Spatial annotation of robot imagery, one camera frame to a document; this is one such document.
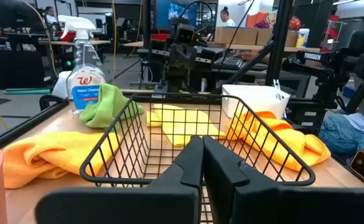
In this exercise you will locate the yellow microfiber towel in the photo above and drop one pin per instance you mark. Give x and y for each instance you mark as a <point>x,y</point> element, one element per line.
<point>179,128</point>

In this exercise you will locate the black aluminium table frame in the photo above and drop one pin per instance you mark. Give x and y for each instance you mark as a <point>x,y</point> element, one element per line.
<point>29,124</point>

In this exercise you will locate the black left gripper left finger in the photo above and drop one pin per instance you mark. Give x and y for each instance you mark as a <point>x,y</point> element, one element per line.
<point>122,205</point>

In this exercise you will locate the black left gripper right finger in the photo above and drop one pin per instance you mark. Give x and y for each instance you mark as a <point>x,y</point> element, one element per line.
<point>293,207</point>

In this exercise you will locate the green rolled mat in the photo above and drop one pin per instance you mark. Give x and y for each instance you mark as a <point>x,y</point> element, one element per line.
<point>26,91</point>

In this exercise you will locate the green microfiber towel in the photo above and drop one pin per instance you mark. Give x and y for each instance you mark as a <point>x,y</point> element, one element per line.
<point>107,109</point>

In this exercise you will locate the wall display screen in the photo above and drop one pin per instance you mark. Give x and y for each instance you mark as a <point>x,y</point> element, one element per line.
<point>175,12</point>

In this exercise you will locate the wooden desk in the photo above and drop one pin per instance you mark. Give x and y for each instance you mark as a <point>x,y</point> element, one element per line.
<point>100,42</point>
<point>303,49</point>

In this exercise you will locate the white plastic object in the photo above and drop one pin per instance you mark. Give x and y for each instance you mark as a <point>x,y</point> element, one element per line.
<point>60,87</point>

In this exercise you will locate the black cabinet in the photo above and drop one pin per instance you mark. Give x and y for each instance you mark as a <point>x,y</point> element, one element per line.
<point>16,70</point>

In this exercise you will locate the glass cleaner spray bottle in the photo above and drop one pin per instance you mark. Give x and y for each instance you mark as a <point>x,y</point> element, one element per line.
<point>85,84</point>

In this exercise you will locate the person's hand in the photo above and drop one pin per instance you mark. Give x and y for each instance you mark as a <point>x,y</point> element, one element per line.
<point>247,56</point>

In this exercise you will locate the black computer keyboard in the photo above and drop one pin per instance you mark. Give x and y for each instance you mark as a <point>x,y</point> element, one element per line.
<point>228,63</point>

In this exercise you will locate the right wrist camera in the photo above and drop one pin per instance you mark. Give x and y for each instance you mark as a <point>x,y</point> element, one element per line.
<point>185,35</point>

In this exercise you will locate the cardboard box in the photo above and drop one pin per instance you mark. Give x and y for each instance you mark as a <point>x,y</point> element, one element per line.
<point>275,37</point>
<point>236,35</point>

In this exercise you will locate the wipes canister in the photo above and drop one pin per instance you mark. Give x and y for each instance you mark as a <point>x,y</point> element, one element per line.
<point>303,37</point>

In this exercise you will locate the orange microfiber towel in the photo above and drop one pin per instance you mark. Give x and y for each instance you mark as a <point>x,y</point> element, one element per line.
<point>306,149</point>
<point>44,155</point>

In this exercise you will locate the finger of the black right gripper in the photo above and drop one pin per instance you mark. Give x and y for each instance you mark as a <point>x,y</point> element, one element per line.
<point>188,65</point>
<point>175,68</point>

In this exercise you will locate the white plastic basket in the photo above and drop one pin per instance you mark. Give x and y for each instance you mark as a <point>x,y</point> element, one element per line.
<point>253,96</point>

